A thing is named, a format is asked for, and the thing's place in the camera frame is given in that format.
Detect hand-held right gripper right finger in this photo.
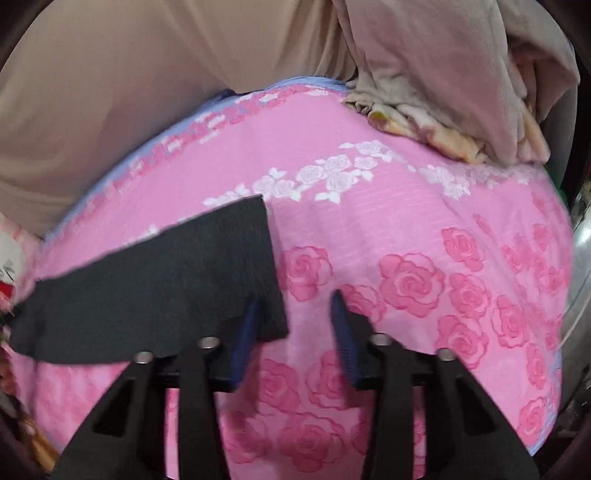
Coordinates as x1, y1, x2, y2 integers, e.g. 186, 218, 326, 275
329, 290, 542, 480

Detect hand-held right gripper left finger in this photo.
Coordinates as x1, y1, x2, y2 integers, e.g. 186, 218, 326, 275
54, 298, 265, 480

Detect dark grey pants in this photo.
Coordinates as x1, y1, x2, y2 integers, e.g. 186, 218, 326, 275
8, 194, 291, 361

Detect pink rose print blanket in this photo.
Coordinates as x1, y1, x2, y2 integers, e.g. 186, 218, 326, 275
14, 76, 575, 480

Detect floral cream pillow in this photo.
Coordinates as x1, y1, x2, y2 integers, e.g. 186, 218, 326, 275
344, 85, 551, 165

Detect white pink printed pillow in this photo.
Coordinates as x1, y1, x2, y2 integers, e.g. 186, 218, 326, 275
0, 216, 48, 333

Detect beige smooth sheet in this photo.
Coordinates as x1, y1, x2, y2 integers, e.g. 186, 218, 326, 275
0, 0, 363, 243

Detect silver metal object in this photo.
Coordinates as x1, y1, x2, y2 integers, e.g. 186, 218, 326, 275
560, 182, 591, 333

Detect beige plush blanket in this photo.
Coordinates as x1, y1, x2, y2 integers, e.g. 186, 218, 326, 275
331, 0, 581, 163

